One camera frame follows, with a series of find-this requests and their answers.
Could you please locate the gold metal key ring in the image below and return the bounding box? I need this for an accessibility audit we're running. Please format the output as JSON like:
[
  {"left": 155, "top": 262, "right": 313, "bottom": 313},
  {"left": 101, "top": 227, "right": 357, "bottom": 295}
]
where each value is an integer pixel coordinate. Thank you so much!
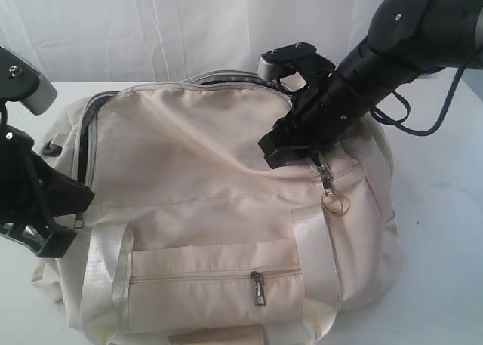
[{"left": 320, "top": 192, "right": 352, "bottom": 214}]

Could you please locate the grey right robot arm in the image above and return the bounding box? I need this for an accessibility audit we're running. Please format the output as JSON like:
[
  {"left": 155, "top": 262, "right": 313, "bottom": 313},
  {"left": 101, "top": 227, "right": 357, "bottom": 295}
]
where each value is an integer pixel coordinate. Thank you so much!
[{"left": 259, "top": 0, "right": 482, "bottom": 168}]

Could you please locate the cream fabric duffel bag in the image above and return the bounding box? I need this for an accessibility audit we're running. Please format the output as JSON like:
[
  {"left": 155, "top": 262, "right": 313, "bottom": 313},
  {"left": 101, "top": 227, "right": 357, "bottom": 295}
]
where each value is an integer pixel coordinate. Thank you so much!
[{"left": 32, "top": 71, "right": 402, "bottom": 344}]

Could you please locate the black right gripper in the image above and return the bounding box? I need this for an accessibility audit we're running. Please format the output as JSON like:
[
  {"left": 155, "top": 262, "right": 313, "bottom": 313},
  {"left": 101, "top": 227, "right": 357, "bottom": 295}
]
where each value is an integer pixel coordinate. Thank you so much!
[{"left": 258, "top": 39, "right": 417, "bottom": 168}]

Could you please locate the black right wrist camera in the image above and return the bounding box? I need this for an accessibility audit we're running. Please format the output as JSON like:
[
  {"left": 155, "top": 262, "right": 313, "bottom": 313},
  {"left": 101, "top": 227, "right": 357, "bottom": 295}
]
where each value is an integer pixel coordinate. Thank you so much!
[{"left": 257, "top": 42, "right": 335, "bottom": 86}]

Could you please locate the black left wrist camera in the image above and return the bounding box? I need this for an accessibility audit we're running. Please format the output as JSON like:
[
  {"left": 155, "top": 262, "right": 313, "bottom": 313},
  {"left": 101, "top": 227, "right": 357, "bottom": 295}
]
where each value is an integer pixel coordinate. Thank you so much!
[{"left": 1, "top": 46, "right": 57, "bottom": 116}]

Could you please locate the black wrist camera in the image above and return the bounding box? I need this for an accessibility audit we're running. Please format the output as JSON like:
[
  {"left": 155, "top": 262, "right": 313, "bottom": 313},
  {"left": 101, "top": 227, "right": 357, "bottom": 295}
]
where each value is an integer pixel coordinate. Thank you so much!
[
  {"left": 1, "top": 46, "right": 57, "bottom": 116},
  {"left": 257, "top": 42, "right": 335, "bottom": 86}
]

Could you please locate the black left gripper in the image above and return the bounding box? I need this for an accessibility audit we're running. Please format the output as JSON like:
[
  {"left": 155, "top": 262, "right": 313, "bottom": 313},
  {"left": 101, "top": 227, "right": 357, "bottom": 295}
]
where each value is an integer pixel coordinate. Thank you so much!
[{"left": 1, "top": 103, "right": 94, "bottom": 257}]

